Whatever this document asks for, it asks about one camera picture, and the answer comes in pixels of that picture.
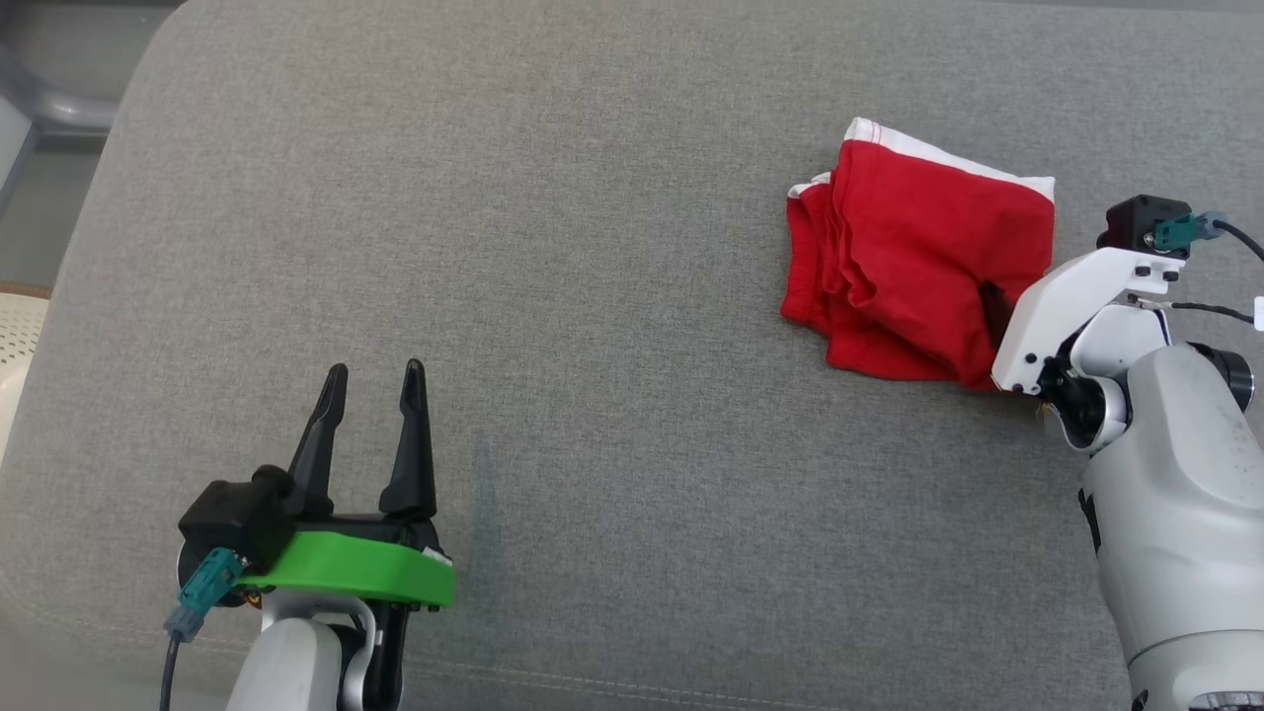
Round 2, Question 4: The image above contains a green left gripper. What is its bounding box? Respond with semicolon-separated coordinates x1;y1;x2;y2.
237;359;457;608

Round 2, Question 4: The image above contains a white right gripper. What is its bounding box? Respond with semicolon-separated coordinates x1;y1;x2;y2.
978;247;1186;396

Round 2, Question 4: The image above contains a red shorts white stripe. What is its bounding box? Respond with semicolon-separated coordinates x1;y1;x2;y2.
828;117;1056;386

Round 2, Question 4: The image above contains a cream perforated laundry basket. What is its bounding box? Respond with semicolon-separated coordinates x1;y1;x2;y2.
0;284;50;465

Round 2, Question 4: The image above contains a grey partition foot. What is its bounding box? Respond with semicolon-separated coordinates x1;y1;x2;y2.
0;39;121;136

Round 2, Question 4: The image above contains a left camera cable teal plug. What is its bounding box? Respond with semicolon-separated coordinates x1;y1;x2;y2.
158;548;243;711

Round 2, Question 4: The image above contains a camera cable teal plug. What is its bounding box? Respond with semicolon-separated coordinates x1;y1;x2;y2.
158;548;243;711
1153;210;1264;263

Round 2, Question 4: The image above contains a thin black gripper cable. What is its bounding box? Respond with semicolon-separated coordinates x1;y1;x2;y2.
1131;294;1264;332

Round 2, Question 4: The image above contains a right camera cable teal plug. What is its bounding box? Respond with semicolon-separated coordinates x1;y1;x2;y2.
1153;210;1264;263

